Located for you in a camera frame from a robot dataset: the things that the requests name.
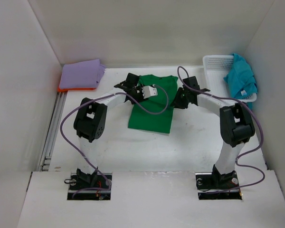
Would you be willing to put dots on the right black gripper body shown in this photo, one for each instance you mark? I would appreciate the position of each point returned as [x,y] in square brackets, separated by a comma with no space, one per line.
[182,99]

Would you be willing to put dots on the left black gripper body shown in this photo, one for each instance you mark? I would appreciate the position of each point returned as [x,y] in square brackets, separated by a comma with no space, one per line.
[137,95]

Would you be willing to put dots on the green t shirt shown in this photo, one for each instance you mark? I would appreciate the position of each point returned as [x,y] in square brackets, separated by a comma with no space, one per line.
[160,123]

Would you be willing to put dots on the lavender t shirt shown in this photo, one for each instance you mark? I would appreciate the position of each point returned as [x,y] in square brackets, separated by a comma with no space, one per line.
[85,74]

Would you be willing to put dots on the teal t shirt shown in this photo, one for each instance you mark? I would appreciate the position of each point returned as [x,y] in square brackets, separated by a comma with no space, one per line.
[240,79]

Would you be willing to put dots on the orange t shirt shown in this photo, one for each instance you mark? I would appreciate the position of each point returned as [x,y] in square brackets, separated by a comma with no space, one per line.
[74,89]

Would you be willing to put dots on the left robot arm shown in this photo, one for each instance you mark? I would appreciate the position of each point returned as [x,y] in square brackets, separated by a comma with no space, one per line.
[90,120]

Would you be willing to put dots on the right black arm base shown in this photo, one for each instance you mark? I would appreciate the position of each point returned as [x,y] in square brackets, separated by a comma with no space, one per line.
[209,187]

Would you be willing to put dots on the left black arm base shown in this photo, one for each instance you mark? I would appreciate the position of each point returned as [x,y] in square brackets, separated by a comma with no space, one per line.
[81,190]

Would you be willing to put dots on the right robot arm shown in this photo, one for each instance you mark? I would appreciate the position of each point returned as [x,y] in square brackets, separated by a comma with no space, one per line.
[235,121]

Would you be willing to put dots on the white laundry basket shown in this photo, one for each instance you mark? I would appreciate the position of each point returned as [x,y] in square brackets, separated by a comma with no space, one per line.
[216,67]

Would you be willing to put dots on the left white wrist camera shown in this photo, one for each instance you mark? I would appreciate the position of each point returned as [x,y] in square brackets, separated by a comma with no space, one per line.
[149,91]

